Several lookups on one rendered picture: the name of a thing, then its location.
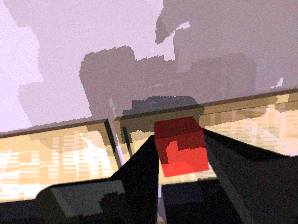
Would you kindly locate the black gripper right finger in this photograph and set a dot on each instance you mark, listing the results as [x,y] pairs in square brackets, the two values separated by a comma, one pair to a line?
[261,184]

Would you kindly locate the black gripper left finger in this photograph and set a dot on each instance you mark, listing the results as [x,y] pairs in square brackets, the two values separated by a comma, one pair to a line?
[131,193]

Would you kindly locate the red block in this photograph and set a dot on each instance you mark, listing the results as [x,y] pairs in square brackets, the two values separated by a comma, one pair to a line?
[181,146]

